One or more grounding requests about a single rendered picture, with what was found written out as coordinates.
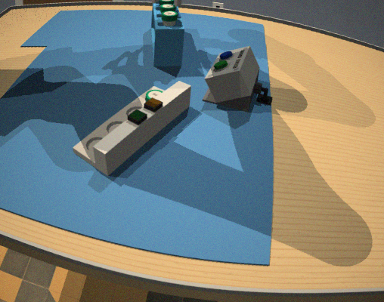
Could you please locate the grey control box with blue and green keys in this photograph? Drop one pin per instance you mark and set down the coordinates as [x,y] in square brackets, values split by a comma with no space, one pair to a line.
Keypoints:
[234,74]

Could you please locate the dark grey table edge trim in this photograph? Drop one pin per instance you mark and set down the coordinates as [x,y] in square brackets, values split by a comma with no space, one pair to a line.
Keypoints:
[177,283]

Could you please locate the blue rectangular tube holder block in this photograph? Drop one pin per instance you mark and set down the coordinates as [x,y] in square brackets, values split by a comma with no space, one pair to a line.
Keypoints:
[167,41]

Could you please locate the blue flat mat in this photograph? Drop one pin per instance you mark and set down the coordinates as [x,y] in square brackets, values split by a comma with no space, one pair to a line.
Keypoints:
[201,188]

